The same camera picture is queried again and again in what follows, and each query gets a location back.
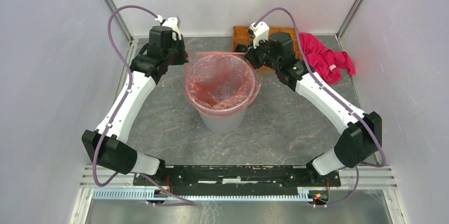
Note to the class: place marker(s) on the pink crumpled cloth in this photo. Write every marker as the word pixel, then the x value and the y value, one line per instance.
pixel 325 61

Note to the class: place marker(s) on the grey plastic trash bin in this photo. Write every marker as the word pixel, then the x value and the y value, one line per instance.
pixel 221 122

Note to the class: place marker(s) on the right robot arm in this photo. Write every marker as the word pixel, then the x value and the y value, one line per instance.
pixel 360 132

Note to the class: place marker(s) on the red translucent trash bag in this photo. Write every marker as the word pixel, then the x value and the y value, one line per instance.
pixel 222 85

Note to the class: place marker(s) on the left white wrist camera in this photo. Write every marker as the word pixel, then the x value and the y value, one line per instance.
pixel 173 23

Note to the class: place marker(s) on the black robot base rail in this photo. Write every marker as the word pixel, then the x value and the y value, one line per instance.
pixel 241 180

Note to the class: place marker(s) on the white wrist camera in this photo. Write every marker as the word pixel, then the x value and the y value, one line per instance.
pixel 173 23
pixel 259 33

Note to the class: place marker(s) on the white slotted cable duct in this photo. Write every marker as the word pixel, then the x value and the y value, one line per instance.
pixel 154 195

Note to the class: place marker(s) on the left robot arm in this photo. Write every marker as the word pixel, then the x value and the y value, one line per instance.
pixel 107 144

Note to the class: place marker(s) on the orange compartment tray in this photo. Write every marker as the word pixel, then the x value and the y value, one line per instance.
pixel 242 38

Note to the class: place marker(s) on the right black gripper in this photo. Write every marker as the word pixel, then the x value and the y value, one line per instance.
pixel 252 52

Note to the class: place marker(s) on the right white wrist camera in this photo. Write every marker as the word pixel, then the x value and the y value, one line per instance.
pixel 259 33

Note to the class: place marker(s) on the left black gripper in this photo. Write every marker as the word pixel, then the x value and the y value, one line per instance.
pixel 182 60

